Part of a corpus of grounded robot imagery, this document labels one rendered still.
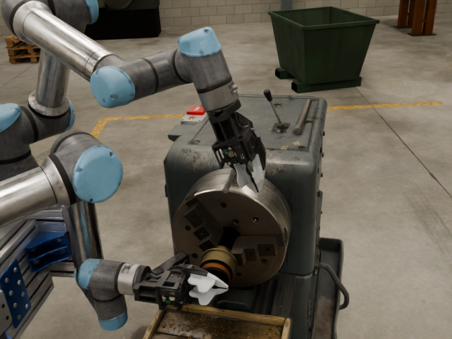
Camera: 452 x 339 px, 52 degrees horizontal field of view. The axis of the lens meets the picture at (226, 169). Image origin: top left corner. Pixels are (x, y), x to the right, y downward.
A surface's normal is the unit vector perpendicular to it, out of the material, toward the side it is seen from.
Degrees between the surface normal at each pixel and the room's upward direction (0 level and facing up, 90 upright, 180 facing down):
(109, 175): 89
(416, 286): 0
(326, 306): 0
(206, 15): 90
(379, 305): 0
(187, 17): 90
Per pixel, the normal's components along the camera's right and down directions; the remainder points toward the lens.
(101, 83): -0.65, 0.37
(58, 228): -0.14, 0.45
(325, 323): -0.05, -0.89
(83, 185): 0.68, 0.29
